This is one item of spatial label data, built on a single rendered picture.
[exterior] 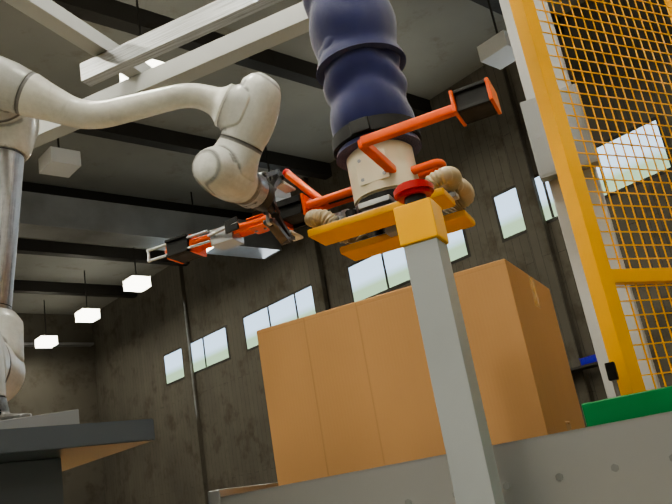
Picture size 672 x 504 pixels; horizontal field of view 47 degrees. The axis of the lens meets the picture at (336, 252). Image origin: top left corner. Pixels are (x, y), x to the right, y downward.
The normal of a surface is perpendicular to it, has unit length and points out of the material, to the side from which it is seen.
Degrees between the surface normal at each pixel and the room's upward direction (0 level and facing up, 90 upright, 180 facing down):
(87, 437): 90
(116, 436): 90
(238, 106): 105
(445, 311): 90
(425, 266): 90
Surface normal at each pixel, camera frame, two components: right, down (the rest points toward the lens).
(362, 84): -0.19, -0.51
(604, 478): -0.42, -0.21
